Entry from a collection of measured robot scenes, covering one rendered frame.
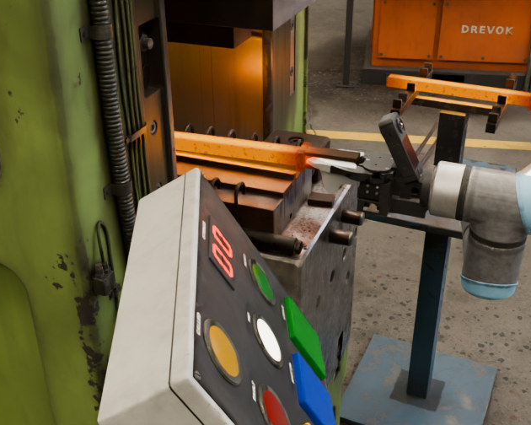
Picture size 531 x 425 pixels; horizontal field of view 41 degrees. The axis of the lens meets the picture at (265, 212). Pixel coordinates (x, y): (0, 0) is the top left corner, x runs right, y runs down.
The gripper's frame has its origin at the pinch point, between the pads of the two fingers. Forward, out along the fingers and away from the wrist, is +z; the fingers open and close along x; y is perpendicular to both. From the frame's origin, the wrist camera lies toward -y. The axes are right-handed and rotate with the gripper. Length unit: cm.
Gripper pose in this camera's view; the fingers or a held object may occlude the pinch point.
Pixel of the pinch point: (315, 155)
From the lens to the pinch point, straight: 122.6
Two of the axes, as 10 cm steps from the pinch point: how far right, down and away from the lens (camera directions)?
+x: 3.7, -4.6, 8.1
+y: -0.1, 8.7, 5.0
